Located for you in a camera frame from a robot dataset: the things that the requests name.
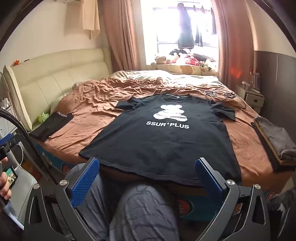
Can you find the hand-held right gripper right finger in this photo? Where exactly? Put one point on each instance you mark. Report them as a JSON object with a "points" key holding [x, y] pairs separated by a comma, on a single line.
{"points": [[208, 178]]}

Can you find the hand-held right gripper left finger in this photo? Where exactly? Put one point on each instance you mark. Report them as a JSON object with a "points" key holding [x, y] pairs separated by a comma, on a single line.
{"points": [[85, 183]]}

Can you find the black bear print T-shirt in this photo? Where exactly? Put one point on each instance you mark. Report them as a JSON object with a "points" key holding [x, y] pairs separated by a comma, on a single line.
{"points": [[161, 143]]}

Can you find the dark clothes pile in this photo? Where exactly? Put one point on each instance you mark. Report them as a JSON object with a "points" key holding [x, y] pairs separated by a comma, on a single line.
{"points": [[200, 57]]}

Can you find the person's left hand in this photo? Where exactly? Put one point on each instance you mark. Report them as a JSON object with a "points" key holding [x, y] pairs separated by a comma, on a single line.
{"points": [[4, 192]]}

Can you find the blue printed bed sheet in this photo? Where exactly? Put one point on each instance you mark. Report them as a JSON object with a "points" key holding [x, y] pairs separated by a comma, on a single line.
{"points": [[62, 168]]}

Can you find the smartphone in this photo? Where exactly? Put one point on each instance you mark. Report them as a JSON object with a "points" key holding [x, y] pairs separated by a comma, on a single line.
{"points": [[12, 177]]}

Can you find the small green object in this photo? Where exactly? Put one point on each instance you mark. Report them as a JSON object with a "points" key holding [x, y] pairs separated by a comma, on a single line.
{"points": [[43, 117]]}

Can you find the bed with brown blanket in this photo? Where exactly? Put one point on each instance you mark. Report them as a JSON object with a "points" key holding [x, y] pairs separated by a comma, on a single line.
{"points": [[92, 129]]}

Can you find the person's grey patterned pants leg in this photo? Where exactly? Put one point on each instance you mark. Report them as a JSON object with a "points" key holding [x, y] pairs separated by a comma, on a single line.
{"points": [[138, 208]]}

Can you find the cream padded headboard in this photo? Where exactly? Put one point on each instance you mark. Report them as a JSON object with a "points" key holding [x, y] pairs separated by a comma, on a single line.
{"points": [[46, 78]]}

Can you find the white nightstand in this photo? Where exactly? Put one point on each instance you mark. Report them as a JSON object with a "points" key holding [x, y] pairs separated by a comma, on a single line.
{"points": [[251, 98]]}

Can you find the white slatted rack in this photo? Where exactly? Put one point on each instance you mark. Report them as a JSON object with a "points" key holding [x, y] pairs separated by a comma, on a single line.
{"points": [[254, 82]]}

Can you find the white brown plush toy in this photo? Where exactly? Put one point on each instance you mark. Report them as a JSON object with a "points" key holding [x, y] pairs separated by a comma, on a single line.
{"points": [[210, 64]]}

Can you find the red plush toy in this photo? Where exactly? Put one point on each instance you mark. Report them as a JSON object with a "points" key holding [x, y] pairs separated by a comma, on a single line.
{"points": [[191, 61]]}

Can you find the cream bed sheet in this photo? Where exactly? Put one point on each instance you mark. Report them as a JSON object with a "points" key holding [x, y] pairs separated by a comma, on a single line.
{"points": [[143, 75]]}

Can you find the black white plush toy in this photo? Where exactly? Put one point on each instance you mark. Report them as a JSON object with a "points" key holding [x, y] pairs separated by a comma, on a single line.
{"points": [[177, 55]]}

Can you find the cream plush toy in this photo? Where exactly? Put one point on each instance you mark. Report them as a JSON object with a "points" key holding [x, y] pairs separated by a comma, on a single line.
{"points": [[160, 59]]}

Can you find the brown curtain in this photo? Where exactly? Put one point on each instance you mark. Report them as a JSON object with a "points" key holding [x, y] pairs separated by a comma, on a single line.
{"points": [[231, 46], [120, 34]]}

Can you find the hanging dark garment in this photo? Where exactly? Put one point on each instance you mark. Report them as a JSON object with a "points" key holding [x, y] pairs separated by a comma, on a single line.
{"points": [[198, 34], [185, 30]]}

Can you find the cream cloth cover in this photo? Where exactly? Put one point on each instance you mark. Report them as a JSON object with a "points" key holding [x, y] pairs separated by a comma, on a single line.
{"points": [[83, 16]]}

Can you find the bright window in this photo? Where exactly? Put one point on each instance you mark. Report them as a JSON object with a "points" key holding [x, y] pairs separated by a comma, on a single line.
{"points": [[166, 23]]}

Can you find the metal square frame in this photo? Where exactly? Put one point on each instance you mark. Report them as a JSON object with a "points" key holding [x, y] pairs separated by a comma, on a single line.
{"points": [[211, 93], [228, 95]]}

